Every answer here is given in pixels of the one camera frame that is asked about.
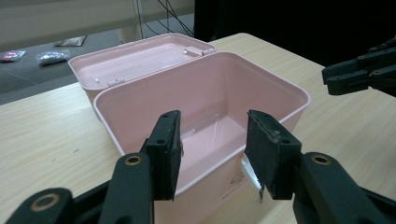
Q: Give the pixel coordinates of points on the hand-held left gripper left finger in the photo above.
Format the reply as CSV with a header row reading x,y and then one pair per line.
x,y
163,155

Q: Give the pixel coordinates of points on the flat grey bag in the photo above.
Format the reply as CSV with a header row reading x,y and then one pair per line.
x,y
72,41

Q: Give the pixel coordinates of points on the black curtain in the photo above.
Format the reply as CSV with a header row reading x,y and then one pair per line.
x,y
295,25

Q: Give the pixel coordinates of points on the clear plastic bag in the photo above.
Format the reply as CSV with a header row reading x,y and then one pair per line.
x,y
51,57

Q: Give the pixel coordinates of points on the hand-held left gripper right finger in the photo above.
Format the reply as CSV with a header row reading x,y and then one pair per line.
x,y
274,155

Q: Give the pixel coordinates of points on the pink packet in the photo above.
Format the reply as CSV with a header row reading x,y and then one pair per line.
x,y
11,56

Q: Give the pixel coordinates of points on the pink storage box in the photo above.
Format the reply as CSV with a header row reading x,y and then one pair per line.
x,y
218,87

